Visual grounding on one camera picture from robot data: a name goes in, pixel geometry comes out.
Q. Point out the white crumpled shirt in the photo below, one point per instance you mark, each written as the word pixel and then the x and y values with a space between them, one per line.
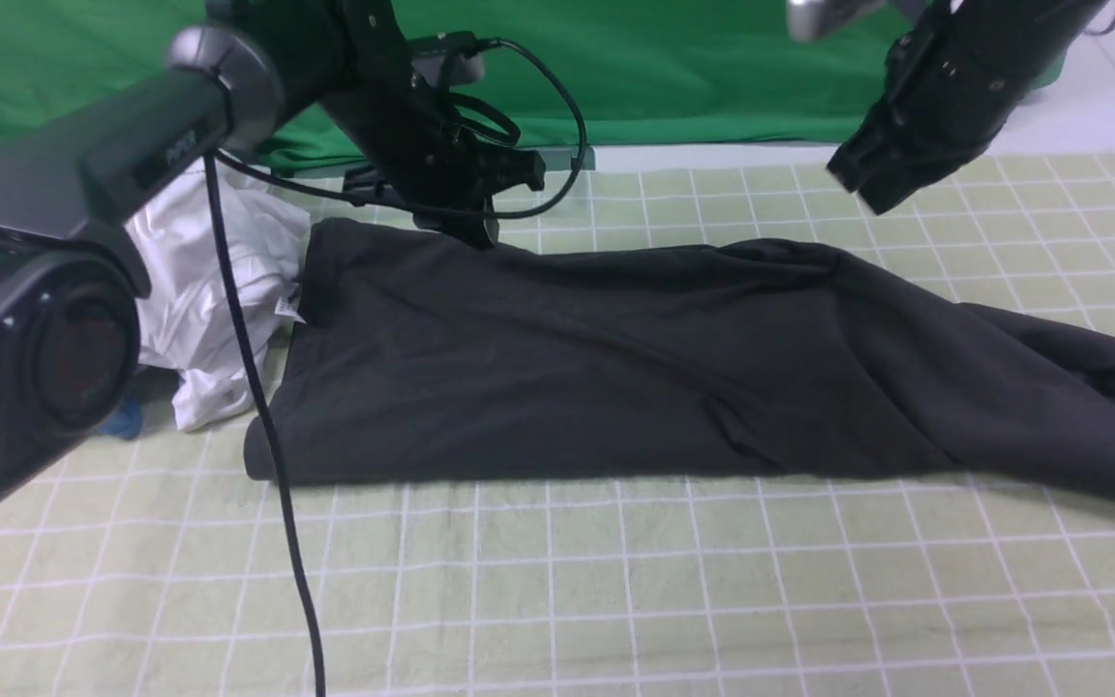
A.
pixel 185 324

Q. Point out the green backdrop cloth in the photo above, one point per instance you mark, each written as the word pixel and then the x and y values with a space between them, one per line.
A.
pixel 664 68

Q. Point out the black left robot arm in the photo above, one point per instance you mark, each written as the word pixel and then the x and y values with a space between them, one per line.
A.
pixel 69 274

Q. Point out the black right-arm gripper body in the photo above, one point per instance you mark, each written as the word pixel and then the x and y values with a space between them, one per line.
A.
pixel 953 82

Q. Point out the dark gray long-sleeve shirt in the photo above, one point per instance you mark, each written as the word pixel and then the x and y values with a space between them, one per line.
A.
pixel 419 359

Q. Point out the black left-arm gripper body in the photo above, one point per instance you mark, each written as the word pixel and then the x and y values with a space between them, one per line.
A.
pixel 396 119

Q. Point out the light green grid mat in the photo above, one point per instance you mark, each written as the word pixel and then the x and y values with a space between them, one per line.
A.
pixel 156 568

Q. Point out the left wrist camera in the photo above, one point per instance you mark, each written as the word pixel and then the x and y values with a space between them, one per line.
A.
pixel 447 60

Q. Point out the blue crumpled garment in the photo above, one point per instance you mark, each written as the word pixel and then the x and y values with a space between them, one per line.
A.
pixel 126 422

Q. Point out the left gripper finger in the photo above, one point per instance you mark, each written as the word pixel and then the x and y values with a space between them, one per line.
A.
pixel 502 168
pixel 478 229

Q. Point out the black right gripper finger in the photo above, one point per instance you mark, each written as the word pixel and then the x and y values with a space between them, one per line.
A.
pixel 921 167
pixel 863 156

